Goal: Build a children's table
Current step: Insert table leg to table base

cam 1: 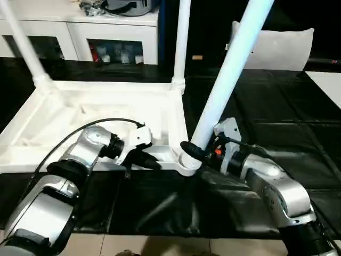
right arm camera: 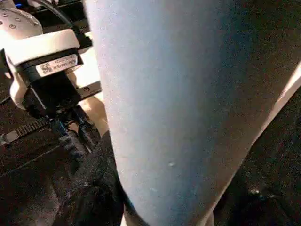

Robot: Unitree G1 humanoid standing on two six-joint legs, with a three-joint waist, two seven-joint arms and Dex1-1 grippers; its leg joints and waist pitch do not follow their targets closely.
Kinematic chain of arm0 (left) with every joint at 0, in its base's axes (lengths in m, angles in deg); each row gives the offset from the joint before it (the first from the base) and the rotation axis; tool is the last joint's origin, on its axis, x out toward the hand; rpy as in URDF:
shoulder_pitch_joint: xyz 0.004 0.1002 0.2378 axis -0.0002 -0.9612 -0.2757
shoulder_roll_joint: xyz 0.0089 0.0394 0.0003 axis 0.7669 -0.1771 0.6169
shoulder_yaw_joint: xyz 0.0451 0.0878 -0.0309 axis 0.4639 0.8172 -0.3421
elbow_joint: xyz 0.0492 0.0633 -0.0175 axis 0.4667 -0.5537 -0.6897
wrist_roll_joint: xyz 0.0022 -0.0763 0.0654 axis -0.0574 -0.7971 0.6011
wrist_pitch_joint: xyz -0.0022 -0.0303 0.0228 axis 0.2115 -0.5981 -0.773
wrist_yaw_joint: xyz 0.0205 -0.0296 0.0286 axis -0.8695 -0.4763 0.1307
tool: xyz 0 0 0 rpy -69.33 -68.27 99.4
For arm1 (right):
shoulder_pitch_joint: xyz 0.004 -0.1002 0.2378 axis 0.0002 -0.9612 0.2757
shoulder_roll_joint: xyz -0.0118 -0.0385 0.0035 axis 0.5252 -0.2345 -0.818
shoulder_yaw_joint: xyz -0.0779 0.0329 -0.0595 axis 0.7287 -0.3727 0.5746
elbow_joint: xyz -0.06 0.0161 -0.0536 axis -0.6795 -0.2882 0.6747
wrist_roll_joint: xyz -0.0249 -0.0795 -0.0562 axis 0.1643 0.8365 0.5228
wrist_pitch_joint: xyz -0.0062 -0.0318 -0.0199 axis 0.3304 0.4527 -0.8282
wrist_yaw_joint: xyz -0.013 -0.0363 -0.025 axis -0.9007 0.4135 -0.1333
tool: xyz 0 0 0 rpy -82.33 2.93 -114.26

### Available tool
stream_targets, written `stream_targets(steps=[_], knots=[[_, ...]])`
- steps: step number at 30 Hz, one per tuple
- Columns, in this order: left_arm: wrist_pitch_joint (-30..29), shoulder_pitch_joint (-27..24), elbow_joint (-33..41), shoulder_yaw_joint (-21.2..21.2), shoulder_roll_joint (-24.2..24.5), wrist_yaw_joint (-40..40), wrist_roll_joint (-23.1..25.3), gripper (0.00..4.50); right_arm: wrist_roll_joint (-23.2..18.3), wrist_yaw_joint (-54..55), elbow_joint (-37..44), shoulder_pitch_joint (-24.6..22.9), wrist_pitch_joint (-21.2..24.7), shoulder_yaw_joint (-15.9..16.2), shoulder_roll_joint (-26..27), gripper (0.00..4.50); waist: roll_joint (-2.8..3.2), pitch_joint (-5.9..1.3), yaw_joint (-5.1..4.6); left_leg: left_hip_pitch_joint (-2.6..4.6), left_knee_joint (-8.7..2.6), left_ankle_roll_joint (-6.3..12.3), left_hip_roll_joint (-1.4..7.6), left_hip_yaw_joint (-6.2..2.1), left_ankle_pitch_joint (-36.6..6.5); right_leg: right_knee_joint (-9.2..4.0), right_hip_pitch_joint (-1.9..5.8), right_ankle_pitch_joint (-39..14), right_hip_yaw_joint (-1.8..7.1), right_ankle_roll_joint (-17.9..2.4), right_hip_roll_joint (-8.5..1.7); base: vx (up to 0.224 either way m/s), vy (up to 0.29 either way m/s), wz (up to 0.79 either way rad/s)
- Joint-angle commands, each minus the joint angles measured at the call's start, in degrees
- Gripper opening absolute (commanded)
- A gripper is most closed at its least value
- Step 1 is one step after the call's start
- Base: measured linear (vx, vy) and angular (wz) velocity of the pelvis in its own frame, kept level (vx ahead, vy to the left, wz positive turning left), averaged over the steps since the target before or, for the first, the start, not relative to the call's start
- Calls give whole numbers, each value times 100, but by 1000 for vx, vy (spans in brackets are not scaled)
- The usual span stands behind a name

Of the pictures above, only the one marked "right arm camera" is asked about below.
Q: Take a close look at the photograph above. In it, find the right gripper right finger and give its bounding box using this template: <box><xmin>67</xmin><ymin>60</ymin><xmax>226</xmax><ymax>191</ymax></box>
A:
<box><xmin>212</xmin><ymin>173</ymin><xmax>301</xmax><ymax>226</ymax></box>

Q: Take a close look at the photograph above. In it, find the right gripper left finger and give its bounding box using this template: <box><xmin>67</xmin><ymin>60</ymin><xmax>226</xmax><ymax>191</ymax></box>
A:
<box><xmin>65</xmin><ymin>130</ymin><xmax>126</xmax><ymax>226</ymax></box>

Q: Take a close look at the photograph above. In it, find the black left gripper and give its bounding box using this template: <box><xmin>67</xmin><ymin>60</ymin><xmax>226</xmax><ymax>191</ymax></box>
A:
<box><xmin>16</xmin><ymin>48</ymin><xmax>102</xmax><ymax>118</ymax></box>

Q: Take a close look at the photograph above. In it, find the white plastic table top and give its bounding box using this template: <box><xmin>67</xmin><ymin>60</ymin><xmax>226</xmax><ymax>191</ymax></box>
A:
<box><xmin>70</xmin><ymin>30</ymin><xmax>219</xmax><ymax>226</ymax></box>

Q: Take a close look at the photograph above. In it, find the white plastic table leg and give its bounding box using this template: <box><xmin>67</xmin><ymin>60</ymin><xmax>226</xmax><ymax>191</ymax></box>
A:
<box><xmin>86</xmin><ymin>0</ymin><xmax>301</xmax><ymax>226</ymax></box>

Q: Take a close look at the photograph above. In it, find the black mat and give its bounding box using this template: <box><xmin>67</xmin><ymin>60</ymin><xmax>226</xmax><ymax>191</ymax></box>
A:
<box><xmin>0</xmin><ymin>0</ymin><xmax>301</xmax><ymax>226</ymax></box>

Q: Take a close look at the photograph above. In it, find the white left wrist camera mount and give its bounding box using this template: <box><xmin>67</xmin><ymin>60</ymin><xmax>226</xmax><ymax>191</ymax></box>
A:
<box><xmin>4</xmin><ymin>30</ymin><xmax>80</xmax><ymax>111</ymax></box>

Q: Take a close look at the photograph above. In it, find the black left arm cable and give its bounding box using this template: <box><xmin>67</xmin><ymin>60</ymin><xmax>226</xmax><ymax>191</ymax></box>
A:
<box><xmin>42</xmin><ymin>0</ymin><xmax>79</xmax><ymax>31</ymax></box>

